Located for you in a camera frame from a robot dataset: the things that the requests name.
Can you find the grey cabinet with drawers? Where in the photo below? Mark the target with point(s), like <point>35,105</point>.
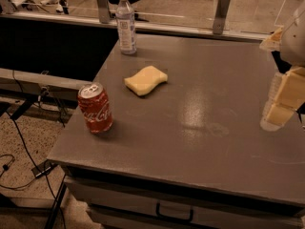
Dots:
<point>194,141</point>

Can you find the clear plastic water bottle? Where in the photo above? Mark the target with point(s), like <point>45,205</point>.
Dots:
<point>125,26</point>

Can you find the grey side bench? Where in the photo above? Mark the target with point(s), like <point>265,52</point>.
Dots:
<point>32,83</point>

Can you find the yellow sponge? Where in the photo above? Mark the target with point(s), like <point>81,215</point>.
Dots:
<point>145,80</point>

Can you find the black drawer handle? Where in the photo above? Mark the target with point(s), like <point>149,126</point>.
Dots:
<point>174,215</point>

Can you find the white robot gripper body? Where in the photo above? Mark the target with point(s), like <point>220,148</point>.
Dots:
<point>294,45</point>

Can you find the black power adapter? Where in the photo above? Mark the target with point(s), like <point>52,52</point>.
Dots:
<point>43,168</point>

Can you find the red Coca-Cola can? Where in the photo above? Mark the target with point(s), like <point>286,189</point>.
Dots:
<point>94,104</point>

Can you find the metal glass barrier rail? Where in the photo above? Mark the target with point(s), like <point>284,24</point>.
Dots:
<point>238,19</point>

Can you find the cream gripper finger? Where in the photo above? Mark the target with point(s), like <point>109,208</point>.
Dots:
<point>285,97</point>
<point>272,42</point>

